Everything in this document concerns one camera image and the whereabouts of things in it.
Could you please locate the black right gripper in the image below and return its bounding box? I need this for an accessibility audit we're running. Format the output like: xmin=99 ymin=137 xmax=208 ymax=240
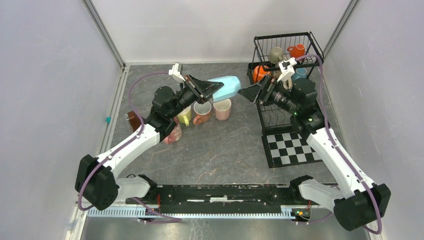
xmin=238 ymin=73 xmax=300 ymax=115

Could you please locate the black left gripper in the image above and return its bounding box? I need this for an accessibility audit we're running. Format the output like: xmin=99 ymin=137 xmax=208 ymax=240
xmin=168 ymin=73 xmax=224 ymax=119

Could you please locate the light blue hexagonal mug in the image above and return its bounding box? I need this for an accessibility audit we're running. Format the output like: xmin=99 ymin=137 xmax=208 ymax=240
xmin=208 ymin=75 xmax=241 ymax=103

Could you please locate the salmon floral mug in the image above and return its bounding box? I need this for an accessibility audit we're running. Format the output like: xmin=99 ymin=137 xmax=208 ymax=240
xmin=192 ymin=101 xmax=212 ymax=125

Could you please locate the light pink hexagonal mug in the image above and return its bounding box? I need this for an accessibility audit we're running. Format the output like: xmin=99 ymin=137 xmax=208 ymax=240
xmin=213 ymin=99 xmax=232 ymax=121

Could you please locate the pink patterned mug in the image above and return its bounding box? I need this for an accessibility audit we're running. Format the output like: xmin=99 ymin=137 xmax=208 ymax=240
xmin=163 ymin=117 xmax=183 ymax=145

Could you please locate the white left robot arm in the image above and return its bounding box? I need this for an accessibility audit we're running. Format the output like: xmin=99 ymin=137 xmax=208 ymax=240
xmin=75 ymin=75 xmax=225 ymax=211

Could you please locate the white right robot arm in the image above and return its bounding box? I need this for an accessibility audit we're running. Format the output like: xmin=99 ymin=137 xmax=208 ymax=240
xmin=238 ymin=77 xmax=391 ymax=235

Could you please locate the orange ribbed mug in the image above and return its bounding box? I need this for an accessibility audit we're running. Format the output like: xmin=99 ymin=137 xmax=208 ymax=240
xmin=252 ymin=65 xmax=273 ymax=84

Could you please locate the pale yellow mug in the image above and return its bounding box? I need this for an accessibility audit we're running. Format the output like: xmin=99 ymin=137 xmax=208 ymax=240
xmin=176 ymin=105 xmax=192 ymax=126

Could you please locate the cream floral mug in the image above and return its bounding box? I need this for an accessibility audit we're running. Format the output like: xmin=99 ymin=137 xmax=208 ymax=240
xmin=280 ymin=71 xmax=294 ymax=90

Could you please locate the beige grey mug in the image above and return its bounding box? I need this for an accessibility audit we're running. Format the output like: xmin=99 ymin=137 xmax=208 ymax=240
xmin=268 ymin=46 xmax=285 ymax=64

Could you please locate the teal blue mug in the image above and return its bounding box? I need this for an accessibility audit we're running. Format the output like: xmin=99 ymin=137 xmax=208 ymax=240
xmin=291 ymin=67 xmax=308 ymax=81

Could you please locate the small orange cup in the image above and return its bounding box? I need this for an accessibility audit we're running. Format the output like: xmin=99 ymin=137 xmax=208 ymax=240
xmin=287 ymin=43 xmax=306 ymax=59

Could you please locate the checkerboard calibration board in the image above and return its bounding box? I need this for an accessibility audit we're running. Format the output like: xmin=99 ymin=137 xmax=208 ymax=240
xmin=261 ymin=132 xmax=323 ymax=169

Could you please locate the brown wedge block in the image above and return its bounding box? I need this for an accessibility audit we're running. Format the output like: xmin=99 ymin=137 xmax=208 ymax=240
xmin=124 ymin=111 xmax=141 ymax=133

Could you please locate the black wire dish rack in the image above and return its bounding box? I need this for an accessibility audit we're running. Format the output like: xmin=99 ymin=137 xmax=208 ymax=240
xmin=247 ymin=31 xmax=335 ymax=140

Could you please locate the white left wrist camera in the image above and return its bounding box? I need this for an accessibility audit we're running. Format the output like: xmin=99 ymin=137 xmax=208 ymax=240
xmin=168 ymin=62 xmax=185 ymax=83

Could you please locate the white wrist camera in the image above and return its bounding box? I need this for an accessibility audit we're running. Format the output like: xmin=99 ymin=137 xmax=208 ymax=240
xmin=168 ymin=62 xmax=185 ymax=83
xmin=277 ymin=57 xmax=297 ymax=82

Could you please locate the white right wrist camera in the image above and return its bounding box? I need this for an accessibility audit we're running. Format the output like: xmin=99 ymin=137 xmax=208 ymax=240
xmin=277 ymin=57 xmax=297 ymax=82

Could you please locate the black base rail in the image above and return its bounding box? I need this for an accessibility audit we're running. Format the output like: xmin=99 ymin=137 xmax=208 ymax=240
xmin=141 ymin=184 xmax=317 ymax=214

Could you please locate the aluminium slotted rail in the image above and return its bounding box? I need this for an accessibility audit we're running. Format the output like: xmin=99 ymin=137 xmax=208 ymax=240
xmin=86 ymin=205 xmax=296 ymax=220

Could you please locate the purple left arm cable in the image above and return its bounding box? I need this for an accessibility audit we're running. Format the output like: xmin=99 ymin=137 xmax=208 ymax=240
xmin=77 ymin=71 xmax=183 ymax=224

